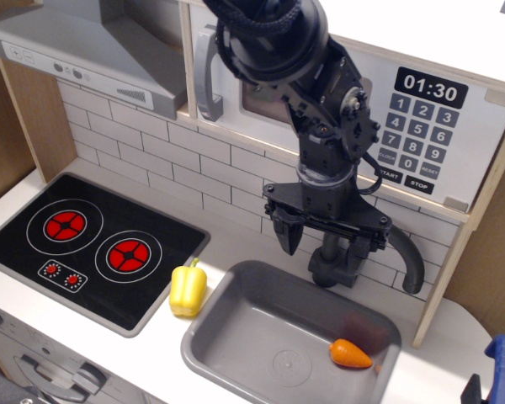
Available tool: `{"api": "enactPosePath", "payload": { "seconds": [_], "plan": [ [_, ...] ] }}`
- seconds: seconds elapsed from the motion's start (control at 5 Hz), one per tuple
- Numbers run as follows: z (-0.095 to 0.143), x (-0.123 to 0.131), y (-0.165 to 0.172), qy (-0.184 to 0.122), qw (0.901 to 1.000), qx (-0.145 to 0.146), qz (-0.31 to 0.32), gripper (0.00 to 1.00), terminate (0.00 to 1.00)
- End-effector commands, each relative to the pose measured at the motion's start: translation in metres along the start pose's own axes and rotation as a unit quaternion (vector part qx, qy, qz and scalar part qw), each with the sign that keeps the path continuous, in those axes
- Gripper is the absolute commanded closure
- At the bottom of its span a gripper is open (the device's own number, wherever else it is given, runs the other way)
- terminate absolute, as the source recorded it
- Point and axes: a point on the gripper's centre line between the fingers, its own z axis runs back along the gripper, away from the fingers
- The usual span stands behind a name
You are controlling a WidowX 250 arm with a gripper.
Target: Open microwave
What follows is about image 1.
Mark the grey range hood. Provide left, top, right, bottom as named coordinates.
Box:
left=0, top=1, right=187, bottom=120

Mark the grey toy oven door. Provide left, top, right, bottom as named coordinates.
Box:
left=0, top=311, right=159, bottom=403

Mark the black clamp piece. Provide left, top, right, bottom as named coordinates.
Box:
left=460, top=374, right=482, bottom=404

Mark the wooden microwave cabinet frame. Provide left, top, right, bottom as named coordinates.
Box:
left=178, top=0, right=505, bottom=349

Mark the grey toy sink basin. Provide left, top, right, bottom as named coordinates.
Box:
left=181, top=261, right=401, bottom=403

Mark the dark grey toy faucet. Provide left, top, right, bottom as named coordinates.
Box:
left=308, top=226, right=425, bottom=295

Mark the grey microwave door handle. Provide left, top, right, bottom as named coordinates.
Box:
left=194, top=24, right=223, bottom=122

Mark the white toy microwave door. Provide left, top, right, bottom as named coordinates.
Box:
left=191, top=1, right=505, bottom=212

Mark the black toy stovetop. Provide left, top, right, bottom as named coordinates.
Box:
left=0, top=173, right=210, bottom=338

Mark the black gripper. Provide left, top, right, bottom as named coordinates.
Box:
left=263, top=183, right=392, bottom=279

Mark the yellow toy bell pepper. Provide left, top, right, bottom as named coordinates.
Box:
left=169, top=258, right=207, bottom=317

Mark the orange toy carrot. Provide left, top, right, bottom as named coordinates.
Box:
left=329, top=338, right=373, bottom=369

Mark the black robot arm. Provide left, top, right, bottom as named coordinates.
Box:
left=208, top=1, right=391, bottom=287

